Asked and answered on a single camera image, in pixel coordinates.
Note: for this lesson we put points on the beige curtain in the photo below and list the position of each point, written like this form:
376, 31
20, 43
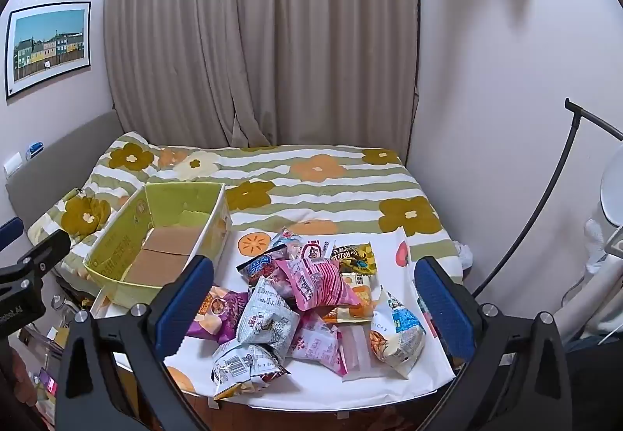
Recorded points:
263, 32

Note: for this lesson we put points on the white barcode packet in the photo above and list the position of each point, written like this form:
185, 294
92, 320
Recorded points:
238, 363

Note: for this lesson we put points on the black yellow snack packet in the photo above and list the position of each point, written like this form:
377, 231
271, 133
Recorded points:
355, 258

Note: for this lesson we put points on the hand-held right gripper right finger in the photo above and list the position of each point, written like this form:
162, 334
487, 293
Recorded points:
445, 309

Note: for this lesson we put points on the pink striped snack packet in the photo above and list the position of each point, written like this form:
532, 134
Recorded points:
316, 282

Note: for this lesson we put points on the red white snack packet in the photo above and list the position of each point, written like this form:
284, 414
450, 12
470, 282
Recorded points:
316, 248

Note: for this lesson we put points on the floral pillow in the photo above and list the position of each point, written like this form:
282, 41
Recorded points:
78, 217

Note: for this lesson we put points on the pale grey snack packet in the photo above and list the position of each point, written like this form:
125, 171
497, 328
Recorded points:
287, 241

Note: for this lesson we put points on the white wall socket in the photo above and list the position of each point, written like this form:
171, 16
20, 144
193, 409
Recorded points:
12, 164

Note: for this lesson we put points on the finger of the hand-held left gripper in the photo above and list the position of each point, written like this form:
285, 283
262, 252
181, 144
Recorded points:
46, 253
9, 236

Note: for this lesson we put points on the floral striped blanket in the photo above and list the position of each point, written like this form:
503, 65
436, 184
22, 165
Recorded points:
340, 187

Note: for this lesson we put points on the white crumpled snack packet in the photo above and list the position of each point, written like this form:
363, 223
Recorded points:
265, 314

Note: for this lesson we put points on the white standing appliance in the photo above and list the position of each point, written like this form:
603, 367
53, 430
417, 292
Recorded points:
608, 217

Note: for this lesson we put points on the grey headboard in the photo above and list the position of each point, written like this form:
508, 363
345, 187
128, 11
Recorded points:
63, 153

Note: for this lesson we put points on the pink small box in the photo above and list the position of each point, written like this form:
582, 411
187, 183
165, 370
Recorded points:
47, 382

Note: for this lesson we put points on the orange snack packet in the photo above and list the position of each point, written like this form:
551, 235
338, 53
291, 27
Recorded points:
357, 304

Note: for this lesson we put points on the green yellow chip bag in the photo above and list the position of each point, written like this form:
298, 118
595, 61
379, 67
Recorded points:
394, 338

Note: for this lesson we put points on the purple chip packet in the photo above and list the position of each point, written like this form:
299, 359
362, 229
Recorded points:
219, 314

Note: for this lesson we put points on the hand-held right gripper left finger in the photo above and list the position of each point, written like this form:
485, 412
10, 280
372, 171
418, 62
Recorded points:
187, 297

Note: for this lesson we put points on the pink white snack packet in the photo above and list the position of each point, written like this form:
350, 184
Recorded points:
316, 343

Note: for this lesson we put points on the clear plastic packet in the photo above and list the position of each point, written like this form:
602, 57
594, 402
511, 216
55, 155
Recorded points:
357, 353

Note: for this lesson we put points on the dark blue-print chocolate packet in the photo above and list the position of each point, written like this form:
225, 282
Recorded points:
260, 268

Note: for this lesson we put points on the green cardboard box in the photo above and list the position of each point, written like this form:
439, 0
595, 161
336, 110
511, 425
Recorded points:
121, 236

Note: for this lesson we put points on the white crumpled tissue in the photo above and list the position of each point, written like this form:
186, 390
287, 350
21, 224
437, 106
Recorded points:
464, 253

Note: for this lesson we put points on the blue white small device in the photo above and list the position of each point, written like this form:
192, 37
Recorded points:
34, 150

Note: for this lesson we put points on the framed wall picture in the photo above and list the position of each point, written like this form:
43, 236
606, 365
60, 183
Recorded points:
48, 46

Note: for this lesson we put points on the black curved lamp pole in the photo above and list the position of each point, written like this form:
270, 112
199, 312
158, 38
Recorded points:
545, 197

